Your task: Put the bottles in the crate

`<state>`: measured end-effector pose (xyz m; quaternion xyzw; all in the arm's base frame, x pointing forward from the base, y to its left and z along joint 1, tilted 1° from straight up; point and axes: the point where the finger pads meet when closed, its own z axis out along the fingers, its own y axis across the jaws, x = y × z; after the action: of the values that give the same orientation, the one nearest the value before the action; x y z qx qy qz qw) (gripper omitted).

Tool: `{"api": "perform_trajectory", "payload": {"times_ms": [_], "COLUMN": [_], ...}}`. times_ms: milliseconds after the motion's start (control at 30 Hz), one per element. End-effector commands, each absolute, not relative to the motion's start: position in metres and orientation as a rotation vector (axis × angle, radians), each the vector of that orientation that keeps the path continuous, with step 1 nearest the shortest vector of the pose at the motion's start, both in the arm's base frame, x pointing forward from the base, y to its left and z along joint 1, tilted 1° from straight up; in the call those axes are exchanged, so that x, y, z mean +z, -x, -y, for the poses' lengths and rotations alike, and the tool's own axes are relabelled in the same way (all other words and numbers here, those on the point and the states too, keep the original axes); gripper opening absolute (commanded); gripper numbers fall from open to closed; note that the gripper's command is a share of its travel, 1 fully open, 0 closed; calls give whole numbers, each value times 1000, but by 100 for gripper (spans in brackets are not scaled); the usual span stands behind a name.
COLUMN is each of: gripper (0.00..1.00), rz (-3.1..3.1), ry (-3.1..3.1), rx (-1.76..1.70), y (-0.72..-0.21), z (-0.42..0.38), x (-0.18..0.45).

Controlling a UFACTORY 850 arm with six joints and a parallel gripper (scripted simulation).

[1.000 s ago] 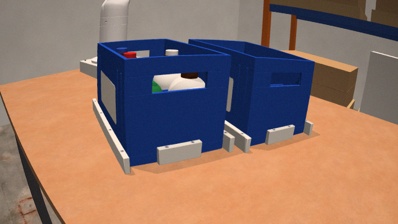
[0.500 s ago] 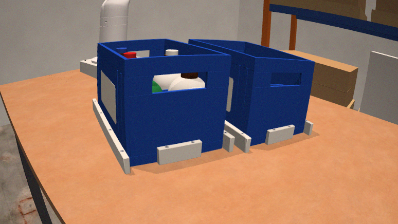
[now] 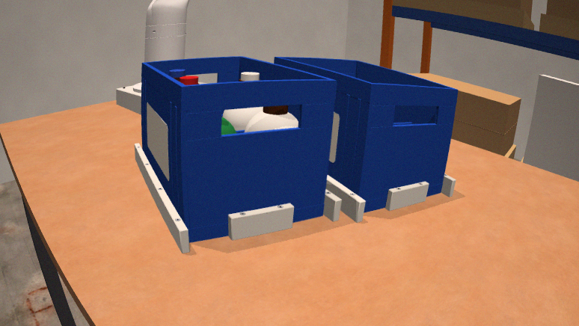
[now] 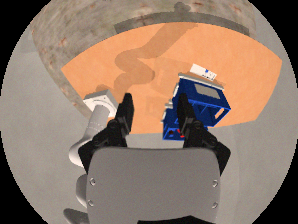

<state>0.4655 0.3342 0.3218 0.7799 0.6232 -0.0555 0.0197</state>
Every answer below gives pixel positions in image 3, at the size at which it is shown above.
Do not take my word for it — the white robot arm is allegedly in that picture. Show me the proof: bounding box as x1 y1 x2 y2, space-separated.
144 0 189 62

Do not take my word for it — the blue plastic crate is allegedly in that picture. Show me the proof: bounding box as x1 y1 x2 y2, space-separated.
274 57 458 213
141 56 337 243

